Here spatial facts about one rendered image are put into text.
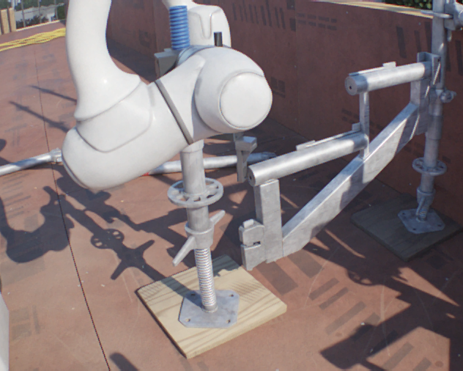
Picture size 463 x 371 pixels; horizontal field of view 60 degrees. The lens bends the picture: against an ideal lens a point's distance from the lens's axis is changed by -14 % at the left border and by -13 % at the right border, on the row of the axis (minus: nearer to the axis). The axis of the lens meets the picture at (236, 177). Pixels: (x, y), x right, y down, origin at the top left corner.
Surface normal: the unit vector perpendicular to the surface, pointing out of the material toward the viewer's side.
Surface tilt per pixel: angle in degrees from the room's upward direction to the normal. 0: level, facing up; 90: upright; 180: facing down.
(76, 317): 0
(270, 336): 0
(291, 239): 90
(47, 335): 0
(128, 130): 82
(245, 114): 97
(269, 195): 90
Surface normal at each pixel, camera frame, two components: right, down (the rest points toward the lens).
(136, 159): 0.37, 0.55
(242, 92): 0.29, 0.26
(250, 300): -0.06, -0.90
